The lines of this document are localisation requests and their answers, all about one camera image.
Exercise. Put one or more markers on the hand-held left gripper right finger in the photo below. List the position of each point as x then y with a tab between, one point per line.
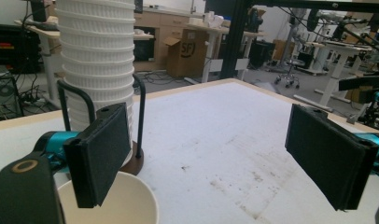
327	155

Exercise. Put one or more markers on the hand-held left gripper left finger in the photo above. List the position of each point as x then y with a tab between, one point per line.
100	155

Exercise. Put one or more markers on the blue banded paper cup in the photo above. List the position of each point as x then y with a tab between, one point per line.
131	202

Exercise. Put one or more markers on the stack of white paper cups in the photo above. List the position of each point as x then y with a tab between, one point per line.
97	56

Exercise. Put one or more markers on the white standing desk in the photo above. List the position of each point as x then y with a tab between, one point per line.
337	62

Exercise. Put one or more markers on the wheeled office stool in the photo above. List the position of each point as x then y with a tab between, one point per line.
288	74

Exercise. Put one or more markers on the white table mat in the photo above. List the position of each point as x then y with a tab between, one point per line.
215	149

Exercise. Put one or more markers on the black computer tower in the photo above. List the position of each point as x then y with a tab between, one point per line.
5	93

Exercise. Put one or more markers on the brown cardboard box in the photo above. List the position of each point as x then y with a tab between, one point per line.
186	53

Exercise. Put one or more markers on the black equipment rack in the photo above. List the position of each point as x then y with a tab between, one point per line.
13	46

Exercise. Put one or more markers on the white desk with clutter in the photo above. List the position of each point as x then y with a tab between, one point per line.
221	40

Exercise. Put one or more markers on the black metal frame post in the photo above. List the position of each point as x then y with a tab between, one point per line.
235	37

